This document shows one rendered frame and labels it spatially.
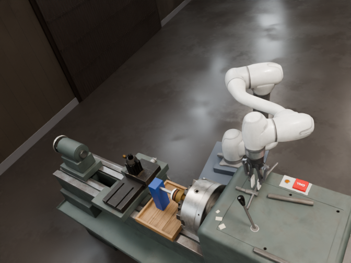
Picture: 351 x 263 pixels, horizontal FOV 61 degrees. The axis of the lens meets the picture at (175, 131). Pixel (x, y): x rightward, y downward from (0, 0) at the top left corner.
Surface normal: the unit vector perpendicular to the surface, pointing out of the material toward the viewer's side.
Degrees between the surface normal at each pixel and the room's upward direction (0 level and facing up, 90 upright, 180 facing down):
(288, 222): 0
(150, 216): 0
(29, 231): 0
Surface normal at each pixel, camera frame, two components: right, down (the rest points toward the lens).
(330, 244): -0.19, -0.76
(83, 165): 0.81, 0.24
